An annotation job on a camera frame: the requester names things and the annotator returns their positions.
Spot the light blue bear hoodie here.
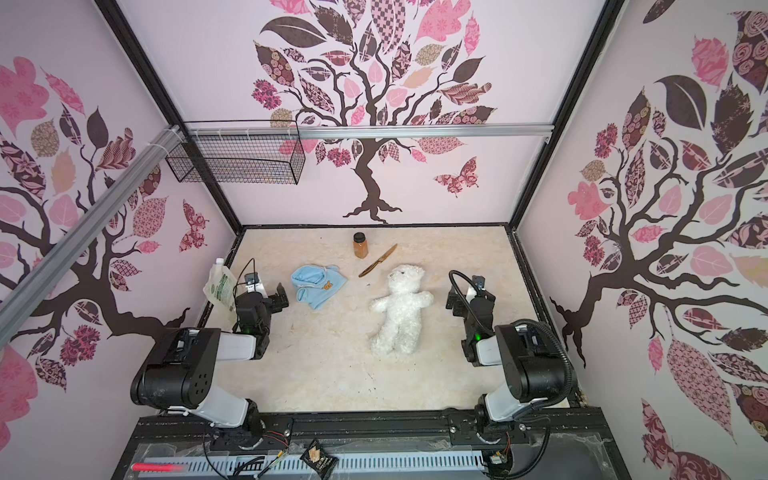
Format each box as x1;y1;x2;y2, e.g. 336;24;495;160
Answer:
290;265;347;310

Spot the white teddy bear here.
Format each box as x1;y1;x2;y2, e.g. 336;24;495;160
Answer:
370;264;434;356

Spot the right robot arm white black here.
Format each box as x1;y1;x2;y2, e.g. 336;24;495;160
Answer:
446;270;575;427

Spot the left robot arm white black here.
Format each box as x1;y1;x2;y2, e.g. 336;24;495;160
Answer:
130;284;289;435

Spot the white green refill pouch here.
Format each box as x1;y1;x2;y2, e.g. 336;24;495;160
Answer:
203;258;237;312

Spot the wooden knife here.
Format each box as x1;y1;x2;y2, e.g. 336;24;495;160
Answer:
358;243;398;278

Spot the amber spice jar black lid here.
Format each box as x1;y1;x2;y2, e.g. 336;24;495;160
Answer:
353;232;368;259

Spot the small black brown packet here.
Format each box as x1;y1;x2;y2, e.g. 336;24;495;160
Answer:
300;439;339;480

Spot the red marker pen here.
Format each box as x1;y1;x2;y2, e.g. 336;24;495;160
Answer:
131;462;187;473

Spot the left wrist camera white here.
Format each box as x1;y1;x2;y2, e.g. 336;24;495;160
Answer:
244;272;268;298

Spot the left camera black cable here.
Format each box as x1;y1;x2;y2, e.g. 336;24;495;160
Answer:
233;257;258;295

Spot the black corrugated cable hose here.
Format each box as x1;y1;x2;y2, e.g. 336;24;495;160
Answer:
448;269;578;415

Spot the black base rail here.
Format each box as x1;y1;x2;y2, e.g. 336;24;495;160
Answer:
126;407;613;453

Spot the white slotted cable duct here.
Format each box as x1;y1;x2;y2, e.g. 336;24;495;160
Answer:
129;451;486;479

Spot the black wire basket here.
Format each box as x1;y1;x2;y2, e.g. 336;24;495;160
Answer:
165;120;306;185

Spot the rear aluminium rail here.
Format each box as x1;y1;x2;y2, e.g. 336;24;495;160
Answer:
188;123;554;140

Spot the aluminium rail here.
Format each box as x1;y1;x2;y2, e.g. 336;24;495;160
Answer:
1;125;183;345
188;123;554;140

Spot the left aluminium rail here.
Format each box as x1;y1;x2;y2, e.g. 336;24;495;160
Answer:
1;125;183;345

